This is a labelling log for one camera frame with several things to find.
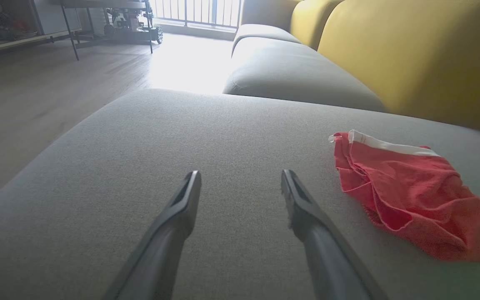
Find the small grey sofa seat cushion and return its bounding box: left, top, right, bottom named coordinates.
left=232, top=24, right=303, bottom=55

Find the low white TV cabinet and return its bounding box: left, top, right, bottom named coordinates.
left=0, top=0, right=82, bottom=67

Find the black-legged side table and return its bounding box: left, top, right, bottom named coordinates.
left=59, top=0, right=154, bottom=61

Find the red jersey shirt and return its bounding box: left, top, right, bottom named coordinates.
left=329, top=130, right=480, bottom=263

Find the yellow sofa armrest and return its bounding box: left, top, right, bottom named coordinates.
left=240, top=0, right=301, bottom=32

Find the grey back cushion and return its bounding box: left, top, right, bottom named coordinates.
left=222, top=37, right=387, bottom=113

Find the narrow yellow sofa back cushion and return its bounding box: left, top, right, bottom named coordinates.
left=290, top=0, right=345, bottom=51

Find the large yellow sofa back cushion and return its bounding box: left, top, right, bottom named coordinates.
left=318, top=0, right=480, bottom=132

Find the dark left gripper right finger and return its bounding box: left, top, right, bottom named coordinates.
left=281, top=169, right=386, bottom=300

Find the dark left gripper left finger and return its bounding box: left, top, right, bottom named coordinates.
left=103, top=170, right=202, bottom=300

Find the metal balcony railing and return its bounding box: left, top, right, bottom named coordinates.
left=150, top=0, right=243, bottom=30

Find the wheeled toy robot model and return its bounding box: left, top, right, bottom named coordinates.
left=103, top=2, right=164, bottom=45

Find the large grey sofa ottoman seat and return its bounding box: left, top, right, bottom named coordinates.
left=0, top=88, right=480, bottom=300

